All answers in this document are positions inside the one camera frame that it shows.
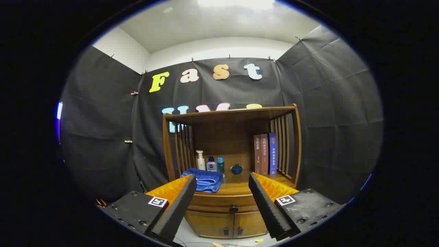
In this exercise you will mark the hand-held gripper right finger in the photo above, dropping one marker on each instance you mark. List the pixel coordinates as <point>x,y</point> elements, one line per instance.
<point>267,206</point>

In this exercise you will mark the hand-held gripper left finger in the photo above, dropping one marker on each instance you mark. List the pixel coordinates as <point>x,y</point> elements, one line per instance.
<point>178,209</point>

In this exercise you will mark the black drawer knob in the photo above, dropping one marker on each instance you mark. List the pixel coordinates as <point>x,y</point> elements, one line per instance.
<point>233,208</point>

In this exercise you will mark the wooden drawer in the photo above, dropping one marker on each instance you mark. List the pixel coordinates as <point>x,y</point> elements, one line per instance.
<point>212,202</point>

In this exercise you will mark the wooden cabinet door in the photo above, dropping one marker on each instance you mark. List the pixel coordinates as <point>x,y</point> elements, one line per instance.
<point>250,224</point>
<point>209,223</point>

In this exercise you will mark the wooden countertop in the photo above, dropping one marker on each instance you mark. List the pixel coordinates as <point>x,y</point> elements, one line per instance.
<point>236,185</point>

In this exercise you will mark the wooden cabinet with slatted shelf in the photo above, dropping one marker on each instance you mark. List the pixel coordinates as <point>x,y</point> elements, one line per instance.
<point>223,137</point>

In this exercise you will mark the blue folded towel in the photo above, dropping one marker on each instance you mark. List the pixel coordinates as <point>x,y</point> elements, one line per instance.
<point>205,180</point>

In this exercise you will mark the dark blue lidded teacup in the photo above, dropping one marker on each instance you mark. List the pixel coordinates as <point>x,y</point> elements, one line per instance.
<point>236,169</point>

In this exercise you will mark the white pump bottle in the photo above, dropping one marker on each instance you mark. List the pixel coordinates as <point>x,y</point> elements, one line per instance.
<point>201,164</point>

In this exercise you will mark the reddish brown book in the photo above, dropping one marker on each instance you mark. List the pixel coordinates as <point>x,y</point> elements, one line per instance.
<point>264,154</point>

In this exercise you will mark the blue book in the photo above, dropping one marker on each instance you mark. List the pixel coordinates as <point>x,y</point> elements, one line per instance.
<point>272,154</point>

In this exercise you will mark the dark brown book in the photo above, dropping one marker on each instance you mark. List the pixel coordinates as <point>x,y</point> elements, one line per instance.
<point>257,154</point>

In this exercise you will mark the white lotion bottle blue cap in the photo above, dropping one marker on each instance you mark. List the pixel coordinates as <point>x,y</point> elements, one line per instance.
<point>211,166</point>

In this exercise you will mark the clear teal bottle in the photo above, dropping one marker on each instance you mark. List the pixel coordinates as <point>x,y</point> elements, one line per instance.
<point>221,163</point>

